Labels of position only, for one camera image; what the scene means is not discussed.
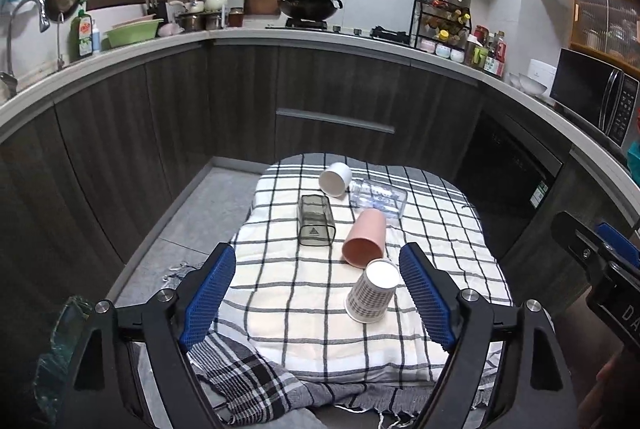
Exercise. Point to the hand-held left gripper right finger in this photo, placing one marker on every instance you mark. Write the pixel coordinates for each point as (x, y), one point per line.
(426, 296)

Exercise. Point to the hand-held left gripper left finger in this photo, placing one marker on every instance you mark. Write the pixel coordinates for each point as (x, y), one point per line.
(207, 296)

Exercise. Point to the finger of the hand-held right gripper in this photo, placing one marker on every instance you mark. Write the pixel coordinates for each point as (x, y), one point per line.
(619, 239)
(575, 236)

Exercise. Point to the pink cup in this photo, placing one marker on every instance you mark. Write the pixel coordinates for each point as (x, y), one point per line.
(365, 239)

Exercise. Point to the checked paper cup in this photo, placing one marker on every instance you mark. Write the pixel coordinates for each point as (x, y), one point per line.
(372, 291)

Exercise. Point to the clear cup with blue print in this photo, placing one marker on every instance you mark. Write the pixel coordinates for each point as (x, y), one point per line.
(378, 199)

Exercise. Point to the dark transparent square cup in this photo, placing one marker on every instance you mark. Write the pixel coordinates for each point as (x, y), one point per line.
(315, 221)

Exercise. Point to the white cup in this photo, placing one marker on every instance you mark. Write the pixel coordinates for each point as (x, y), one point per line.
(334, 180)

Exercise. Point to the person's right hand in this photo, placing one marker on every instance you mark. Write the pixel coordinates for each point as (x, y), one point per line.
(610, 376)

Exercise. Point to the dark plaid cloth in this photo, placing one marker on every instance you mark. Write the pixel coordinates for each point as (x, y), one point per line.
(240, 369)

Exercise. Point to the white black checked cloth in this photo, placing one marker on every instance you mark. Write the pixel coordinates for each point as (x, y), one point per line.
(300, 299)

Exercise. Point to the built-in black dishwasher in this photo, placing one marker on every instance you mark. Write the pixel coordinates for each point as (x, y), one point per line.
(505, 169)

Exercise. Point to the grey fringed cloth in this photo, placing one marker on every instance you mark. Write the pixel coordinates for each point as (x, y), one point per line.
(360, 396)

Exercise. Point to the green plastic bag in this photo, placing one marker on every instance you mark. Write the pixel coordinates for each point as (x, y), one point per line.
(65, 326)

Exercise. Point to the black microwave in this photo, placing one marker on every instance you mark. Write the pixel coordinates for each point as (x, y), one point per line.
(585, 84)

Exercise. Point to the white bowl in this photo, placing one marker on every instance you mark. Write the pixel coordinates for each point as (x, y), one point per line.
(514, 80)
(530, 83)

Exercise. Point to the white box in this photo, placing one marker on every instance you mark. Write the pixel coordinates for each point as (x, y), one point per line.
(544, 70)

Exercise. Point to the dark wood base cabinets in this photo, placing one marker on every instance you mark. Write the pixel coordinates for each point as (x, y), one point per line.
(150, 134)

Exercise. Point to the red label sauce bottle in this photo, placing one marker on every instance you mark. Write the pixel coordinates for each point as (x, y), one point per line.
(495, 61)

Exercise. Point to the wooden glass door cabinet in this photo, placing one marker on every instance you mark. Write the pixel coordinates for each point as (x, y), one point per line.
(605, 19)

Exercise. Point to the red cap bottle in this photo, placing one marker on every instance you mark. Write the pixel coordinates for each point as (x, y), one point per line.
(480, 34)

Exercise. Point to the black spice rack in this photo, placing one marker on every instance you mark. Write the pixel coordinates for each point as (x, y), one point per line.
(417, 16)

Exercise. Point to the green basin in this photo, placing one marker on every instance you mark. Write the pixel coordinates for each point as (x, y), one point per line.
(132, 34)

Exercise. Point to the gas stove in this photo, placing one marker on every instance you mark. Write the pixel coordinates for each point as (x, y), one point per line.
(350, 30)

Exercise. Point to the small white bottle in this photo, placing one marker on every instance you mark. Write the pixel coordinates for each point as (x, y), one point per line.
(96, 40)

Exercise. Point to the brown jar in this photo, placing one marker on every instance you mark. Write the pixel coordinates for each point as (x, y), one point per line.
(236, 18)

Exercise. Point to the green dish soap bottle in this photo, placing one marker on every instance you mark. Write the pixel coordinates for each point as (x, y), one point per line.
(81, 39)

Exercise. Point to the knife block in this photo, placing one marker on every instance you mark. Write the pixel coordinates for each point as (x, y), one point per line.
(157, 9)

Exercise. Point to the white teapot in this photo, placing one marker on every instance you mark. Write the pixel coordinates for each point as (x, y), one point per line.
(216, 1)

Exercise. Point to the black wok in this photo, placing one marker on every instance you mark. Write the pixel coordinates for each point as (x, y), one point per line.
(310, 4)

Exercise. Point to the chrome faucet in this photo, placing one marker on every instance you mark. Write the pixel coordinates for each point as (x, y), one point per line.
(25, 4)

